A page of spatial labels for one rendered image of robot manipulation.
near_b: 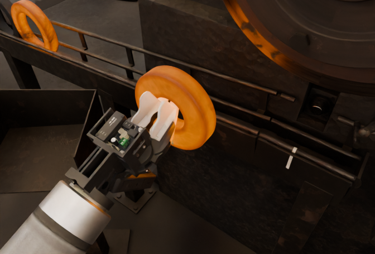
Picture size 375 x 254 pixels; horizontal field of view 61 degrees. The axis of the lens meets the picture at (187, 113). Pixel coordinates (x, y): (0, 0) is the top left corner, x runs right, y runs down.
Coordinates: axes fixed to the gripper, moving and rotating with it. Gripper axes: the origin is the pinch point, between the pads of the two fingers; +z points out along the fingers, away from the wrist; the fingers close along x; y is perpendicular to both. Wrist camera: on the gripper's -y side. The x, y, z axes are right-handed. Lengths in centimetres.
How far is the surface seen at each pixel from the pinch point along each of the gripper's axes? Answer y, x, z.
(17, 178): -18.3, 30.4, -26.0
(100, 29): -109, 152, 78
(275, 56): 2.3, -11.6, 14.6
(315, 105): -15.8, -18.7, 21.0
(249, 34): 4.6, -6.4, 15.3
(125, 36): -111, 130, 81
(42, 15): -14, 64, 13
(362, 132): 4.6, -27.7, 5.7
